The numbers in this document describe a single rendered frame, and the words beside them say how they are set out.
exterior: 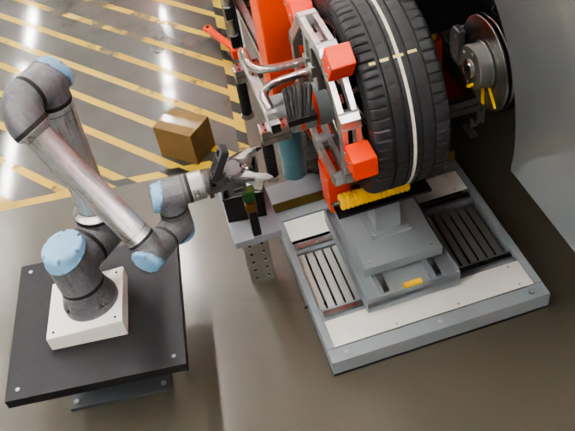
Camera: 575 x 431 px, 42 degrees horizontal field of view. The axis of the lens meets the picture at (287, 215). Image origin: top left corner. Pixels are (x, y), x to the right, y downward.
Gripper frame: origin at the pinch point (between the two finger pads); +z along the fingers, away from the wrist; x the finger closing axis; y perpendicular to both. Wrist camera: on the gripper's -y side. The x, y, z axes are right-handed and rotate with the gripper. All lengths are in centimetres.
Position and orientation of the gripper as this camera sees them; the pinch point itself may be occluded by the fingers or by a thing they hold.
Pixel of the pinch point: (267, 159)
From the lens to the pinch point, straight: 230.2
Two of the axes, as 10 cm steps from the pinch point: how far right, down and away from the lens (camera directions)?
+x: 2.7, 6.6, -7.0
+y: 1.3, 7.0, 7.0
